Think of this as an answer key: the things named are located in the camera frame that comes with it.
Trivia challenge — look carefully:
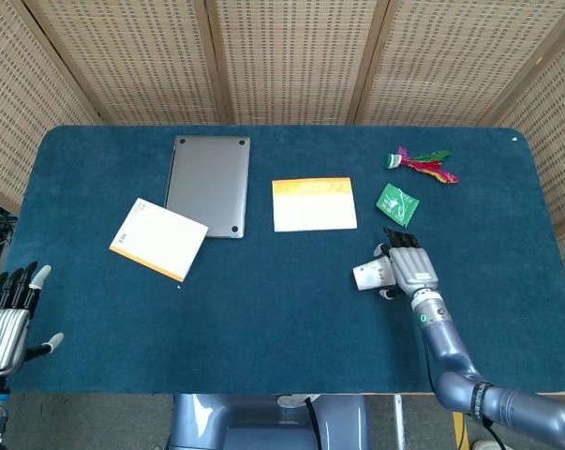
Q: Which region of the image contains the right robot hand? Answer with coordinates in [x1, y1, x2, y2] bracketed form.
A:
[373, 226, 440, 301]

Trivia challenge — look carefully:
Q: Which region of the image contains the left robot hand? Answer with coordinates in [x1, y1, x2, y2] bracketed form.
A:
[0, 261, 66, 377]

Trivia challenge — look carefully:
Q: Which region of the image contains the white paper cup blue print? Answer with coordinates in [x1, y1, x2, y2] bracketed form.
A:
[352, 255, 398, 293]

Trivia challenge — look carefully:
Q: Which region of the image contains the green foil sachet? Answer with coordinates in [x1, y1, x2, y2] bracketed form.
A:
[374, 183, 421, 228]

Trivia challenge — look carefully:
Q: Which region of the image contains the colourful feather shuttlecock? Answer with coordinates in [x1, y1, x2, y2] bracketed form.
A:
[382, 146, 461, 186]

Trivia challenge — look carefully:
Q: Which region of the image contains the white booklet orange band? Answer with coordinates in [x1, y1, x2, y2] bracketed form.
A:
[271, 176, 359, 233]

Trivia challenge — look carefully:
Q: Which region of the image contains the white table leg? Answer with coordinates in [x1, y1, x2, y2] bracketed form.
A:
[393, 394, 407, 440]

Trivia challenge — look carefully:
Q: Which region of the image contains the blue tablecloth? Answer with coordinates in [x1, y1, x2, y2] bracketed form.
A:
[4, 124, 565, 396]

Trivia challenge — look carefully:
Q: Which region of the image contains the white square notebook yellow edge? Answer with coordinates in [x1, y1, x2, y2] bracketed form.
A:
[109, 197, 210, 283]

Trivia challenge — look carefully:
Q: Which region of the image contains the grey-blue robot torso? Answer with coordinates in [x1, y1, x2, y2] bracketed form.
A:
[167, 393, 372, 450]

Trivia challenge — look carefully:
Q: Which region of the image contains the grey closed laptop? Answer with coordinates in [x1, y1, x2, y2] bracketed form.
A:
[163, 135, 252, 240]

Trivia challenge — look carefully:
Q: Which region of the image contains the woven wooden folding screen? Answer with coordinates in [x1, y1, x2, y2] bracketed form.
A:
[0, 0, 565, 390]

